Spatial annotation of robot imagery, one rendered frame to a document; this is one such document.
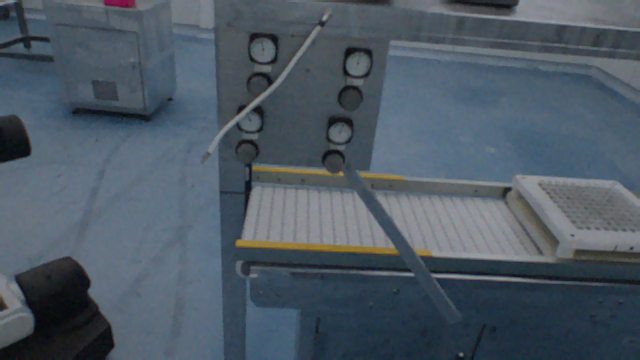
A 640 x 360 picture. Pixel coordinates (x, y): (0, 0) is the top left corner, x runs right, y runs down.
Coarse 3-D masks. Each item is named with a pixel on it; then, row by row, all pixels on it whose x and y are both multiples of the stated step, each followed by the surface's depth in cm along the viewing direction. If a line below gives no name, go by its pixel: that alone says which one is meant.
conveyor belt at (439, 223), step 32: (256, 192) 100; (288, 192) 100; (320, 192) 101; (352, 192) 103; (256, 224) 89; (288, 224) 90; (320, 224) 91; (352, 224) 92; (416, 224) 94; (448, 224) 95; (480, 224) 96; (512, 224) 97; (544, 256) 88
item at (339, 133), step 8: (328, 120) 62; (336, 120) 62; (344, 120) 62; (352, 120) 62; (328, 128) 62; (336, 128) 62; (344, 128) 62; (352, 128) 62; (328, 136) 62; (336, 136) 62; (344, 136) 63; (352, 136) 62; (336, 144) 63
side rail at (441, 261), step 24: (312, 264) 79; (336, 264) 79; (360, 264) 79; (384, 264) 80; (432, 264) 80; (456, 264) 80; (480, 264) 80; (504, 264) 80; (528, 264) 81; (552, 264) 81; (576, 264) 81; (600, 264) 81; (624, 264) 82
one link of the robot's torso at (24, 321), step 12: (0, 276) 134; (0, 288) 128; (12, 288) 129; (0, 300) 133; (12, 300) 126; (24, 300) 129; (0, 312) 122; (12, 312) 123; (24, 312) 126; (0, 324) 121; (12, 324) 124; (24, 324) 126; (0, 336) 123; (12, 336) 125; (24, 336) 129; (0, 348) 125
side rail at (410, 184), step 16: (256, 176) 101; (272, 176) 101; (288, 176) 101; (304, 176) 101; (320, 176) 102; (336, 176) 102; (432, 192) 104; (448, 192) 105; (464, 192) 105; (480, 192) 105; (496, 192) 105
